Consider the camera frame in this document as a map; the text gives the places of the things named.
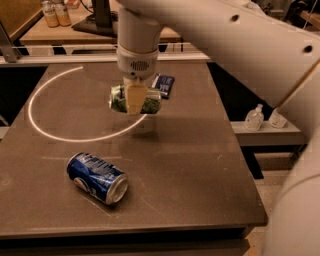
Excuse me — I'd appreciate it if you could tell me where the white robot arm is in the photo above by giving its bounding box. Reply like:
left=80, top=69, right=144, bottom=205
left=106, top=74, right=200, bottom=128
left=117, top=0, right=320, bottom=256

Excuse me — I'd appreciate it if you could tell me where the blue soda can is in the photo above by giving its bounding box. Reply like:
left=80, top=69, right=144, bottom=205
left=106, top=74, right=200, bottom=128
left=67, top=152, right=128, bottom=205

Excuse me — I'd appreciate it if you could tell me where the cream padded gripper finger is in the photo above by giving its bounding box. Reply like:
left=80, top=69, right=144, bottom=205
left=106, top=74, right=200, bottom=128
left=123, top=78, right=147, bottom=115

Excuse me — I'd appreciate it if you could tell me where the grey metal rail frame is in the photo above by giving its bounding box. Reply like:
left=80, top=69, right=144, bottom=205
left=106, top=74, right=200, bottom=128
left=0, top=23, right=209, bottom=66

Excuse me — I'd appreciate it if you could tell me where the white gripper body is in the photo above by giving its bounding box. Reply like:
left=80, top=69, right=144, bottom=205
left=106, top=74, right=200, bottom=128
left=117, top=45, right=158, bottom=80

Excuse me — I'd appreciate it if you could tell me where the dark blue snack packet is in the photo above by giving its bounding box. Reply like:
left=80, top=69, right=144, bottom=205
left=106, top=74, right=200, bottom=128
left=152, top=74, right=175, bottom=99

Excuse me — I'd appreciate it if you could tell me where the black monitor stand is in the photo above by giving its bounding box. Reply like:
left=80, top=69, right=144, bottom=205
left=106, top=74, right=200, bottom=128
left=72, top=0, right=118, bottom=37

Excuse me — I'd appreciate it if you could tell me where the green soda can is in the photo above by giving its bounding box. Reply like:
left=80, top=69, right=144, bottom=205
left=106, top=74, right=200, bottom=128
left=109, top=85, right=161, bottom=114

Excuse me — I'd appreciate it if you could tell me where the clear sanitizer pump bottle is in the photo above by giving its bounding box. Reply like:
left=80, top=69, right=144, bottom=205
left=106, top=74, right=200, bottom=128
left=244, top=104, right=264, bottom=131

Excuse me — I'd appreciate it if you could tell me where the grey side shelf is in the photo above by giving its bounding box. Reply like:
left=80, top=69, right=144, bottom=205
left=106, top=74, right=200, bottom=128
left=231, top=121, right=305, bottom=147

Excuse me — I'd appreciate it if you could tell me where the wooden desk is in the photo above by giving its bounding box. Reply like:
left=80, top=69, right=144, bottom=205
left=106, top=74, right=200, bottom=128
left=20, top=0, right=183, bottom=46

